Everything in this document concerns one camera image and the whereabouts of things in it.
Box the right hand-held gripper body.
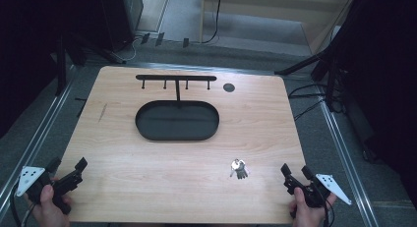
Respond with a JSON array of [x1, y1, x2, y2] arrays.
[[283, 173, 353, 209]]

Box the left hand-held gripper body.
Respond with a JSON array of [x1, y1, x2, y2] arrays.
[[15, 165, 84, 216]]

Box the bunch of keys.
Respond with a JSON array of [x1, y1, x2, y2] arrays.
[[228, 158, 251, 181]]

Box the black key rack with tray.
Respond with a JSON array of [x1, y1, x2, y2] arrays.
[[135, 74, 220, 142]]

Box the person's right hand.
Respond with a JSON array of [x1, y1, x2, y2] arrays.
[[288, 187, 338, 227]]

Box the person's left hand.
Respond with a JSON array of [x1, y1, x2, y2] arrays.
[[31, 184, 73, 227]]

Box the black metal stand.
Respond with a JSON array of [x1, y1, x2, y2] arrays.
[[274, 39, 348, 114], [54, 32, 128, 97]]

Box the dark curtain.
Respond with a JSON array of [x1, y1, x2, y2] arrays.
[[0, 0, 109, 140], [330, 0, 417, 201]]

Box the dark cabinet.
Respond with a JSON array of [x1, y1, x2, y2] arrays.
[[97, 0, 145, 52]]

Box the light wooden shelf unit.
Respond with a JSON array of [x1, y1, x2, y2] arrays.
[[199, 0, 358, 55]]

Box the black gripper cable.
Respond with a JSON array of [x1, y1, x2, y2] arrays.
[[322, 199, 336, 227], [9, 183, 36, 227]]

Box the metal floor rail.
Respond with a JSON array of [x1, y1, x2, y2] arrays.
[[0, 65, 80, 218], [315, 85, 382, 227]]

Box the black floor cables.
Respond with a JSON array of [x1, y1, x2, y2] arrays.
[[287, 83, 329, 122]]

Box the white floor cable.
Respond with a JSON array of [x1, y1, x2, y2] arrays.
[[117, 37, 138, 63]]

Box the black hanging cable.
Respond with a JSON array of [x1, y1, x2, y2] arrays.
[[201, 0, 224, 45]]

